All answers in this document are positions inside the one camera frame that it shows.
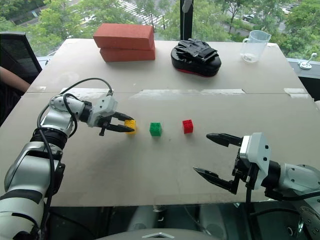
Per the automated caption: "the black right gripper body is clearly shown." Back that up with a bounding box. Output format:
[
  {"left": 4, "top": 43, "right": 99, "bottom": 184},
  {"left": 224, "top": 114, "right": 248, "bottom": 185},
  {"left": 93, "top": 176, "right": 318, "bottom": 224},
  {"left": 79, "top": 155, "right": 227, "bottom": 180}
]
[{"left": 231, "top": 151, "right": 254, "bottom": 195}]

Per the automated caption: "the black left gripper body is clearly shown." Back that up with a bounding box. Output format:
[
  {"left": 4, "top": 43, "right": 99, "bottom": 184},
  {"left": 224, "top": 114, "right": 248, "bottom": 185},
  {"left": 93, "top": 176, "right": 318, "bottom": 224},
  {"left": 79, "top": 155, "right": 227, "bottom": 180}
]
[{"left": 98, "top": 112, "right": 121, "bottom": 137}]

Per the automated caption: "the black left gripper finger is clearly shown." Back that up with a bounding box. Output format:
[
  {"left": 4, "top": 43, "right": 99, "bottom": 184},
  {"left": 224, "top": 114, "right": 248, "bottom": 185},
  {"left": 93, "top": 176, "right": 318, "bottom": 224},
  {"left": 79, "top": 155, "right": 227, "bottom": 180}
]
[
  {"left": 106, "top": 123, "right": 136, "bottom": 134},
  {"left": 114, "top": 112, "right": 135, "bottom": 123}
]

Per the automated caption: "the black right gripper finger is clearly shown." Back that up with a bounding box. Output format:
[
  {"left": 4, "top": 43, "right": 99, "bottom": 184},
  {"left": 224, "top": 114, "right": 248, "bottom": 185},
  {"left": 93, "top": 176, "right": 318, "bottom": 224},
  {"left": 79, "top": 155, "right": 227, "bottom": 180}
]
[
  {"left": 205, "top": 132, "right": 244, "bottom": 148},
  {"left": 192, "top": 166, "right": 238, "bottom": 196}
]

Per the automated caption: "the yellow toy brick cube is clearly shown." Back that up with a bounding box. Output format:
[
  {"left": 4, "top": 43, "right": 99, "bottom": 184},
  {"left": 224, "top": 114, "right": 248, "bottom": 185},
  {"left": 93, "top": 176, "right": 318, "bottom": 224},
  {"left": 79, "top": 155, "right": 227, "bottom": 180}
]
[{"left": 124, "top": 119, "right": 138, "bottom": 136}]

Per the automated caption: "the green toy brick cube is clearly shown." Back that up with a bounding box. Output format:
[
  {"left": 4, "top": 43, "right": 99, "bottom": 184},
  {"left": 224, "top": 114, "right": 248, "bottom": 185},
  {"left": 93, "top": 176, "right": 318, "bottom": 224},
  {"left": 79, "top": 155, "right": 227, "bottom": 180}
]
[{"left": 149, "top": 122, "right": 163, "bottom": 137}]

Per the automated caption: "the red toy brick cube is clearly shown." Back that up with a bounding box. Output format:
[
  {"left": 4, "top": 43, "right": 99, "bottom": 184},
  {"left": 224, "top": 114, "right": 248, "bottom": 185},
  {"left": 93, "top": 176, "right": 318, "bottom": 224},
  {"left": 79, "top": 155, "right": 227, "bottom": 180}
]
[{"left": 182, "top": 119, "right": 195, "bottom": 135}]

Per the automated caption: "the red clay brick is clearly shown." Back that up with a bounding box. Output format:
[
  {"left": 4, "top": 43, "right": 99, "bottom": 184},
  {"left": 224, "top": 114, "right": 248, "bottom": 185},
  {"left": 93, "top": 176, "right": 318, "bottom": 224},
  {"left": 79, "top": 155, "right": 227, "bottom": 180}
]
[
  {"left": 99, "top": 41, "right": 157, "bottom": 63},
  {"left": 92, "top": 23, "right": 155, "bottom": 50}
]

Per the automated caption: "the black boxing pad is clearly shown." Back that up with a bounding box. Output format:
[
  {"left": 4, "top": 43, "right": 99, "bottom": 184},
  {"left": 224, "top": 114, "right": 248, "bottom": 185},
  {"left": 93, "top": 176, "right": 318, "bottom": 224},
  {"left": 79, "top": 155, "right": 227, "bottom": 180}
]
[{"left": 170, "top": 46, "right": 223, "bottom": 79}]

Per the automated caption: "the silver robot torso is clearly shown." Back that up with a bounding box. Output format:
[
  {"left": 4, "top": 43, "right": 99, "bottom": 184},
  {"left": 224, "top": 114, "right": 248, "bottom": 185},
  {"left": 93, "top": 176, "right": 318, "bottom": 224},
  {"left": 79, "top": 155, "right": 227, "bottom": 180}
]
[{"left": 96, "top": 227, "right": 213, "bottom": 240}]

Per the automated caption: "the black glove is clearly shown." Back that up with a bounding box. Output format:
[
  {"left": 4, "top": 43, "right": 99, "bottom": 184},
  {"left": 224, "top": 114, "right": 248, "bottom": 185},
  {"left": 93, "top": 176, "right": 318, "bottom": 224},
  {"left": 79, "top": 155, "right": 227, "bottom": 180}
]
[{"left": 173, "top": 38, "right": 219, "bottom": 62}]

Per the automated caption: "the clear plastic measuring jug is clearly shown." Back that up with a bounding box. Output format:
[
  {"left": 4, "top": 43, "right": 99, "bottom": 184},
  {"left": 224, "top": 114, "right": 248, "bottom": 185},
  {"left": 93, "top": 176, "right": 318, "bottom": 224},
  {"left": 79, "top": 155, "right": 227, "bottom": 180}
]
[{"left": 240, "top": 29, "right": 272, "bottom": 64}]

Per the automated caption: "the white window latch fixture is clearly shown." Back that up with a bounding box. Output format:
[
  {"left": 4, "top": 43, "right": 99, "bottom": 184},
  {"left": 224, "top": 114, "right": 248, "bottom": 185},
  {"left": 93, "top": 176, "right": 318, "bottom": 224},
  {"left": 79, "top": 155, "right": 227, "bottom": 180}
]
[{"left": 298, "top": 52, "right": 318, "bottom": 70}]

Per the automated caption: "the black mesh office chair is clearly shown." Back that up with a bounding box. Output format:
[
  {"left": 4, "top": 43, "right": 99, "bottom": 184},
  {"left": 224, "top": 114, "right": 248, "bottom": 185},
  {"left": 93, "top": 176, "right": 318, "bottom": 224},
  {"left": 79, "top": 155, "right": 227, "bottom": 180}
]
[{"left": 0, "top": 31, "right": 43, "bottom": 85}]

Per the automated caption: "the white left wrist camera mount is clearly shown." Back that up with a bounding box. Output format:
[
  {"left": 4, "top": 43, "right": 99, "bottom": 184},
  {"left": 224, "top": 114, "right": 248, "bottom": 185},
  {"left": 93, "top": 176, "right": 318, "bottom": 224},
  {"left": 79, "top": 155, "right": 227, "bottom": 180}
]
[{"left": 87, "top": 95, "right": 119, "bottom": 128}]

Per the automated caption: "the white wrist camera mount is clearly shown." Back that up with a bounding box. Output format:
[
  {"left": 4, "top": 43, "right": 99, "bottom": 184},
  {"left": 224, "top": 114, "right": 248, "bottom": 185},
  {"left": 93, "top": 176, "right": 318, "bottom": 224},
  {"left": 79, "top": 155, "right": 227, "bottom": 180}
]
[
  {"left": 239, "top": 132, "right": 272, "bottom": 190},
  {"left": 87, "top": 95, "right": 119, "bottom": 128}
]

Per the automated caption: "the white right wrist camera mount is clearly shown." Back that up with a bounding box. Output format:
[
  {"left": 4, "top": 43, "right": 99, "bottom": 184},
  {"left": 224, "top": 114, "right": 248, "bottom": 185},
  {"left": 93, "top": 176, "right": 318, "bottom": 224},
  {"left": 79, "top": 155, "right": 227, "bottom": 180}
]
[{"left": 239, "top": 132, "right": 272, "bottom": 190}]

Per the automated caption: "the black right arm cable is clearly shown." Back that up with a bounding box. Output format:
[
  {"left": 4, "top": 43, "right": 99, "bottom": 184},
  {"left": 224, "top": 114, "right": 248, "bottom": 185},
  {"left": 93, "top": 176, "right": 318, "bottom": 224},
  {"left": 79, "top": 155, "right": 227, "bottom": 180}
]
[{"left": 245, "top": 183, "right": 320, "bottom": 219}]

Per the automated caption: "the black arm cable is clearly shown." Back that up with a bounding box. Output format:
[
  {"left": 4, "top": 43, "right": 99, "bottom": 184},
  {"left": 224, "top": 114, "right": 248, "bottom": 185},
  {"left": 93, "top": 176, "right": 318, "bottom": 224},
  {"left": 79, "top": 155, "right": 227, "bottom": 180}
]
[
  {"left": 245, "top": 183, "right": 320, "bottom": 219},
  {"left": 36, "top": 77, "right": 114, "bottom": 233}
]

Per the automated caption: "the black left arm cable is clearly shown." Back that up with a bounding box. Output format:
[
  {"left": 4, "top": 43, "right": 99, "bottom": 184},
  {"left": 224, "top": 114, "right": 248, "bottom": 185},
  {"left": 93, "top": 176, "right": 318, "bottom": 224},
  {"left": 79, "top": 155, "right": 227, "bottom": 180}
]
[{"left": 36, "top": 77, "right": 114, "bottom": 233}]

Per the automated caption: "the black window frame post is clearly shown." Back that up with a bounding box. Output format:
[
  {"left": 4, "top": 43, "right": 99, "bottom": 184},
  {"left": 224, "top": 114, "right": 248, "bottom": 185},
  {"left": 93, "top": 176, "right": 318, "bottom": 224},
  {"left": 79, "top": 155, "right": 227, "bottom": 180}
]
[{"left": 179, "top": 0, "right": 194, "bottom": 42}]

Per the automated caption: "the white hanging blind cord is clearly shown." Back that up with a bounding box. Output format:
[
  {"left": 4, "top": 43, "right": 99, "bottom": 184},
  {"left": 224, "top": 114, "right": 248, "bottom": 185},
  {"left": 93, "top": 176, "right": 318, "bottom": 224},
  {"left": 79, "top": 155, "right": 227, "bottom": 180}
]
[{"left": 181, "top": 0, "right": 191, "bottom": 41}]

